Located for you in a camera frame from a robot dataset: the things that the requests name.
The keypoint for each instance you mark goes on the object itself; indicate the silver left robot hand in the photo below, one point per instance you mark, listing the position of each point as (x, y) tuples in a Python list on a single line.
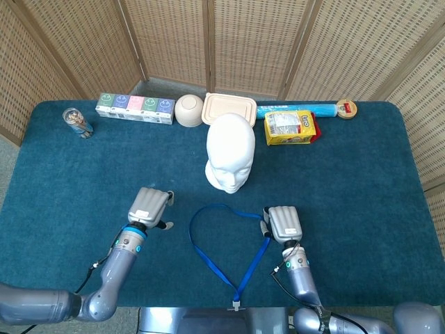
[(147, 207)]

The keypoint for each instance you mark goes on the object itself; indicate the white foam mannequin head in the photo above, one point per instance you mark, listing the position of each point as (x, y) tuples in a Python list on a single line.
[(230, 146)]

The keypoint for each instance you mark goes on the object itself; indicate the beige lidded food container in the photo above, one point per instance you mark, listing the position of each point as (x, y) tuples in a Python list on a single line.
[(226, 106)]

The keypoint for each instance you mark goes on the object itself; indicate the clear jar with sticks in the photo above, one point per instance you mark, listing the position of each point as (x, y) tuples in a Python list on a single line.
[(77, 122)]

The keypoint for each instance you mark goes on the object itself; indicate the woven bamboo folding screen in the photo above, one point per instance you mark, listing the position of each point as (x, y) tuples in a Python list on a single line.
[(69, 35)]

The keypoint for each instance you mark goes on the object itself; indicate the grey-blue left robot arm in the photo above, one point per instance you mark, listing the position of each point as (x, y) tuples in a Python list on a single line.
[(114, 271)]

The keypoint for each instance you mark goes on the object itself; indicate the teal table mat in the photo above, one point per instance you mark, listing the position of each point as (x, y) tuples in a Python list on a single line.
[(104, 174)]

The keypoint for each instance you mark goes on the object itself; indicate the beige upturned bowl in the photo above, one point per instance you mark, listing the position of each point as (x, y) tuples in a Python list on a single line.
[(188, 109)]

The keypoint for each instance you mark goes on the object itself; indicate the yellow snack bag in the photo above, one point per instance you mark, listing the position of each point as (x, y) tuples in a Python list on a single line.
[(288, 130)]

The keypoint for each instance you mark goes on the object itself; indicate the grey robot torso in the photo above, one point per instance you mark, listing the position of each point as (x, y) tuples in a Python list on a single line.
[(208, 321)]

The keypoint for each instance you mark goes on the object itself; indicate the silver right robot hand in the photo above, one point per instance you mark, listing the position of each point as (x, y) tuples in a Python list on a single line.
[(285, 222)]

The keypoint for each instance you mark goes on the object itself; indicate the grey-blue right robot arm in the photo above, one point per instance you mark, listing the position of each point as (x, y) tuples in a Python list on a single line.
[(300, 282)]

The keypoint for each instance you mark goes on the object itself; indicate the red snack packet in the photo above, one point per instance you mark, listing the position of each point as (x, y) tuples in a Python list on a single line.
[(317, 130)]

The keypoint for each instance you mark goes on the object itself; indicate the light blue roll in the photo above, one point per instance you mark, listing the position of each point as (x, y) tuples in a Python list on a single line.
[(299, 106)]

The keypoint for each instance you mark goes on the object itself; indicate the multicolour tissue pack row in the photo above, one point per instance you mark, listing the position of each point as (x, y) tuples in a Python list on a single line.
[(135, 108)]

